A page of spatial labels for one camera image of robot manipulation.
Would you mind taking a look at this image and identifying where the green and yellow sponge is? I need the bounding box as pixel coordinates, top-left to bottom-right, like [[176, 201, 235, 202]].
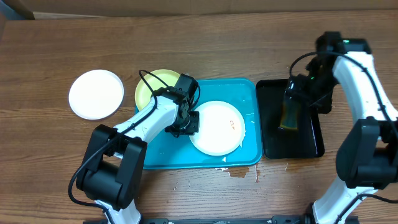
[[279, 100, 300, 129]]

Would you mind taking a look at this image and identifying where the white plate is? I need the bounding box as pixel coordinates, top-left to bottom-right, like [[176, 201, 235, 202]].
[[190, 101, 246, 156], [68, 69, 124, 120]]

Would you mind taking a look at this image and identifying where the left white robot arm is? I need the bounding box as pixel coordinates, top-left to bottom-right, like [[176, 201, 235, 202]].
[[68, 74, 200, 223]]

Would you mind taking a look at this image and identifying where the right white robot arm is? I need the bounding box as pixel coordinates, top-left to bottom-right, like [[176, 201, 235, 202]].
[[280, 31, 397, 223]]

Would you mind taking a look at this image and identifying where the black rectangular water tray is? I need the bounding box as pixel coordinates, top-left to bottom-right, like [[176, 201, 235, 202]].
[[256, 79, 325, 159]]

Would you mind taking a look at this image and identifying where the teal plastic tray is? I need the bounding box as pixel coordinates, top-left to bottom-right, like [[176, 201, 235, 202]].
[[144, 78, 262, 170]]

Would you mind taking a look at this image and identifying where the yellow-green rimmed plate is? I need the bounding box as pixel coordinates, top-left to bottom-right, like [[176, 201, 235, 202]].
[[135, 69, 180, 110]]

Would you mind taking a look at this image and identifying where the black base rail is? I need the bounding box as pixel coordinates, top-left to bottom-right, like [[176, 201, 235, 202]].
[[83, 214, 360, 224]]

